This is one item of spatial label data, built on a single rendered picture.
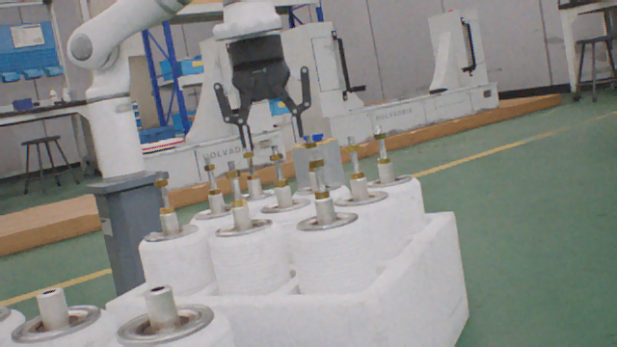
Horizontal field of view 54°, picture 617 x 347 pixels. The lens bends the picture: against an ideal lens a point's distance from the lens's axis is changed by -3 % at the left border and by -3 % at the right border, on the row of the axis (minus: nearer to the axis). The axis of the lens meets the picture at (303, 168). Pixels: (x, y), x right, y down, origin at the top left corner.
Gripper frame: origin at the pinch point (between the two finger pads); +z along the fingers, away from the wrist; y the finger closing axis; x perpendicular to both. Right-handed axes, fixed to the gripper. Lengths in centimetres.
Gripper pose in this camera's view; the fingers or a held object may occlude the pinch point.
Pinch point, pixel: (272, 138)
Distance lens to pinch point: 88.9
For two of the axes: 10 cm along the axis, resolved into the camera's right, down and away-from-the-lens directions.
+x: -0.4, 1.2, -9.9
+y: -9.8, 1.7, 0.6
